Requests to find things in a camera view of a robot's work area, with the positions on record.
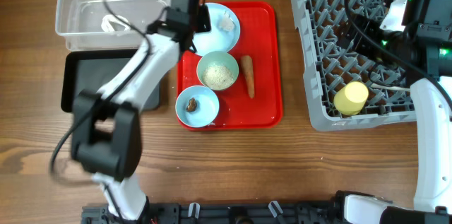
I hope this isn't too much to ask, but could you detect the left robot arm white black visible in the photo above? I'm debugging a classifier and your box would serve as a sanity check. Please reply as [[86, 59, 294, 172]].
[[71, 4, 211, 223]]

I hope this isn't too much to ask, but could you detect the clear plastic bin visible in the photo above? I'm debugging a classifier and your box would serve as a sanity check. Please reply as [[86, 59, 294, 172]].
[[55, 0, 171, 51]]

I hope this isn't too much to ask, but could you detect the white rice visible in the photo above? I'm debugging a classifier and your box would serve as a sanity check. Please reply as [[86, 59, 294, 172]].
[[201, 64, 234, 90]]

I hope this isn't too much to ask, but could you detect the yellow cup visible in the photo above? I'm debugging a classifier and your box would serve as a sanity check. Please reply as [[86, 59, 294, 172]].
[[333, 81, 369, 116]]

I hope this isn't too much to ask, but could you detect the orange carrot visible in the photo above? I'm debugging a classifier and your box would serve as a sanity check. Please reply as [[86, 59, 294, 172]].
[[240, 55, 255, 99]]

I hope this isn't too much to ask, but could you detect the white plastic spoon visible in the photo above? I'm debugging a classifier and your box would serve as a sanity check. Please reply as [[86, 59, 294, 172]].
[[370, 83, 410, 92]]

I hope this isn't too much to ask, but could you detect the grey dishwasher rack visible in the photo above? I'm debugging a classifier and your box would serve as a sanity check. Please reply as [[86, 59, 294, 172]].
[[291, 0, 421, 131]]

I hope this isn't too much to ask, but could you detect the large light blue plate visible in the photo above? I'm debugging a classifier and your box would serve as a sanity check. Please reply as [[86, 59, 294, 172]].
[[193, 3, 241, 57]]

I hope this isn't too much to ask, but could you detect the small light blue bowl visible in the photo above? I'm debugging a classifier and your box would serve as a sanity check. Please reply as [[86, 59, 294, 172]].
[[175, 86, 220, 128]]

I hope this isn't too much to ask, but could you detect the brown food scrap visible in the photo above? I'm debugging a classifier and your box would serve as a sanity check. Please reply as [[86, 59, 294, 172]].
[[186, 98, 198, 112]]

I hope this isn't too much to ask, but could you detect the white tissue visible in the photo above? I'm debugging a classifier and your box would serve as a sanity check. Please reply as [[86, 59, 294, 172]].
[[219, 13, 235, 32]]

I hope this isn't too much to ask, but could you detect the green bowl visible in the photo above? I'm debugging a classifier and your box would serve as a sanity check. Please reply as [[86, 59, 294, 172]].
[[196, 51, 239, 91]]

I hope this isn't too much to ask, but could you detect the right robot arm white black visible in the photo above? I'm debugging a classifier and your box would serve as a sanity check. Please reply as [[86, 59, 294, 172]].
[[343, 16, 451, 223]]

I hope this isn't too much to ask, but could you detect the black tray bin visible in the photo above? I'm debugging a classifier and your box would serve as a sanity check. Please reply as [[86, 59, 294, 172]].
[[60, 49, 162, 113]]

